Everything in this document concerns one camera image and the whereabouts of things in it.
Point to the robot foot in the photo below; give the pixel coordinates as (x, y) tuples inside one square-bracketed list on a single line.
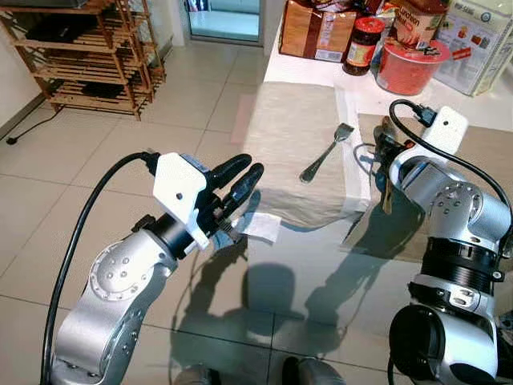
[(313, 372), (195, 375)]

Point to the brown paper food bag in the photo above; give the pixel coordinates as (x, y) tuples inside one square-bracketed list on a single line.
[(313, 32)]

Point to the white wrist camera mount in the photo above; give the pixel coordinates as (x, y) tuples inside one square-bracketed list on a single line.
[(445, 130), (180, 188)]

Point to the wooden slatted shelf rack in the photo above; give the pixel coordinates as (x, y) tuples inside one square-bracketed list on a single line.
[(96, 60)]

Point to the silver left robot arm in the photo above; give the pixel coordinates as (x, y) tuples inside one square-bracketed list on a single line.
[(112, 289)]

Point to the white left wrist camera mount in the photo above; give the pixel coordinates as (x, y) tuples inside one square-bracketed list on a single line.
[(180, 188)]

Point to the white printed carton box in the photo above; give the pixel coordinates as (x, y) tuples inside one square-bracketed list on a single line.
[(481, 44)]

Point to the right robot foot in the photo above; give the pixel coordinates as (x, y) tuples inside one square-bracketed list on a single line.
[(313, 372)]

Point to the red plastic bowl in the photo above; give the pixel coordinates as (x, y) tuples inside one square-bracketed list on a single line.
[(409, 70)]

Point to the silver metal fork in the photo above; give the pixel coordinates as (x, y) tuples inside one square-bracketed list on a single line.
[(321, 160)]

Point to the white paper napkin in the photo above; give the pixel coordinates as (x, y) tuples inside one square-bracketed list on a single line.
[(263, 228)]

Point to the glass door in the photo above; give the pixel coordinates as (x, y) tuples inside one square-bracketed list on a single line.
[(224, 20)]

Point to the beige cloth placemat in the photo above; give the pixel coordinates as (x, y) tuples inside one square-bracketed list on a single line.
[(485, 152), (292, 128)]

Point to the brown wooden utensil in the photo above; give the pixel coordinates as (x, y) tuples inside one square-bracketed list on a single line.
[(388, 199)]

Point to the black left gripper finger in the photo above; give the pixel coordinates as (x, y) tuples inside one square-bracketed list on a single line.
[(228, 170), (247, 188)]

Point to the black item on shelf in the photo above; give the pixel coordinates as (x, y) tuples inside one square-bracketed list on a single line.
[(50, 29)]

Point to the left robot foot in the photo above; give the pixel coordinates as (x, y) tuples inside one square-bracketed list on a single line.
[(195, 375)]

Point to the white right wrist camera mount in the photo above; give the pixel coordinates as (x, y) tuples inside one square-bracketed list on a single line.
[(445, 130)]

